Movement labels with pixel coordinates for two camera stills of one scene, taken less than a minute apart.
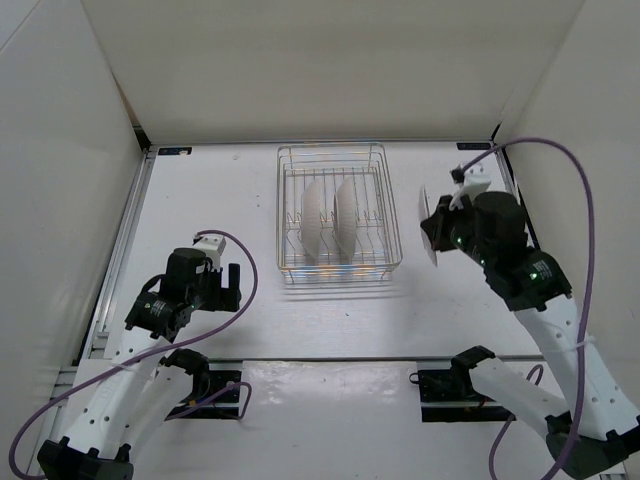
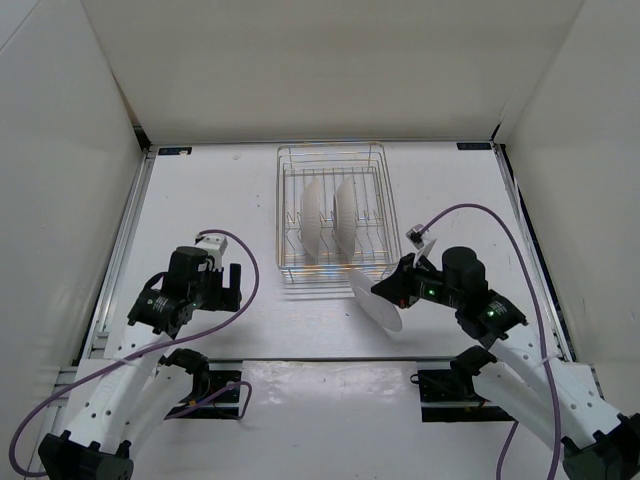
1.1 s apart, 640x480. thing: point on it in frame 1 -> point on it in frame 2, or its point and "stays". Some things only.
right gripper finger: x=443 y=208 -> x=403 y=272
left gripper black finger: x=231 y=296 stays
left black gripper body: x=206 y=295 stays
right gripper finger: x=433 y=228 -> x=394 y=288
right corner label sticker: x=474 y=146 stays
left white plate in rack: x=310 y=219 stays
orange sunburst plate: x=424 y=213 -> x=382 y=310
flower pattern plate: x=345 y=219 stays
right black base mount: x=447 y=395 stays
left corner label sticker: x=175 y=151 stays
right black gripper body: x=461 y=232 -> x=428 y=286
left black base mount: x=224 y=405 stays
